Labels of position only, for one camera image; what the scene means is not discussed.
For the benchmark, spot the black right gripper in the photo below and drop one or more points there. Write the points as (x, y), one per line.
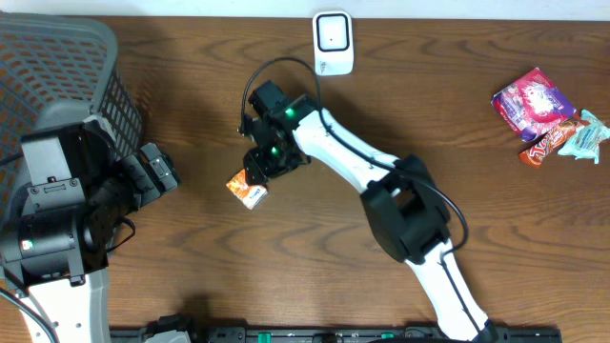
(254, 163)

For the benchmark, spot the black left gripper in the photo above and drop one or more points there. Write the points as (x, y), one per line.
(155, 168)

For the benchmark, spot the small orange snack packet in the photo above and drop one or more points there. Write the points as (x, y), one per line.
(250, 196)

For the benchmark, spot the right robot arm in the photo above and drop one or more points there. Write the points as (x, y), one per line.
(407, 214)

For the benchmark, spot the orange chocolate bar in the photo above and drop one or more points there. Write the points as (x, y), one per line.
(556, 137)

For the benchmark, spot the grey plastic mesh basket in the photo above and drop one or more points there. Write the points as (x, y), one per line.
(55, 72)

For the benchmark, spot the purple snack packet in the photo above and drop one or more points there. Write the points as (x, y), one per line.
(532, 105)

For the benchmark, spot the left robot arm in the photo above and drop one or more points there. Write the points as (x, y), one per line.
(55, 246)

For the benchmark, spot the teal white snack packet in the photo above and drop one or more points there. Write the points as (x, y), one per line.
(585, 143)

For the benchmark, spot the white barcode scanner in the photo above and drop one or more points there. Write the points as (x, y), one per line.
(333, 43)

